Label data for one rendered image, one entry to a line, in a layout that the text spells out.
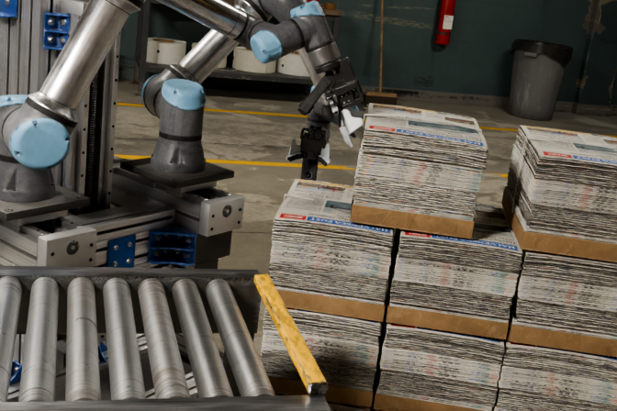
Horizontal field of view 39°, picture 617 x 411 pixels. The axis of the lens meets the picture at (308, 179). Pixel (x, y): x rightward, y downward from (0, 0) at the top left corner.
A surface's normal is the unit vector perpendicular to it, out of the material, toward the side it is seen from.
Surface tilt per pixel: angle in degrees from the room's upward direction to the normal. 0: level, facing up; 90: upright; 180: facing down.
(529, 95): 90
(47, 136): 97
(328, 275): 90
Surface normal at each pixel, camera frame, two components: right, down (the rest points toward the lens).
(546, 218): -0.10, 0.25
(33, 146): 0.40, 0.40
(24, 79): -0.62, 0.14
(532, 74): -0.45, 0.31
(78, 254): 0.78, 0.25
